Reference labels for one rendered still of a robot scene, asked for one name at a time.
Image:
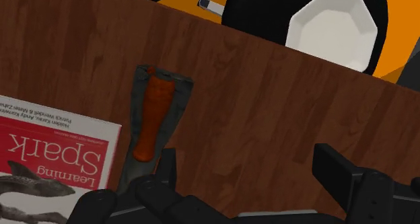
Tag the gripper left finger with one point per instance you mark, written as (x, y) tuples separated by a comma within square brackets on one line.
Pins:
[(164, 203)]

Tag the red and white book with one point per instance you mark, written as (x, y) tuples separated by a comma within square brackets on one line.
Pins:
[(49, 151)]

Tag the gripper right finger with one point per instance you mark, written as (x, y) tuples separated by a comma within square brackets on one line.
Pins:
[(370, 197)]

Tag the orange carrot with grey backing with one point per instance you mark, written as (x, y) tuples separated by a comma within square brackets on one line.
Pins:
[(156, 115)]

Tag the brown wooden table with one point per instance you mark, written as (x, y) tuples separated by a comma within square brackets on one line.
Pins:
[(262, 118)]

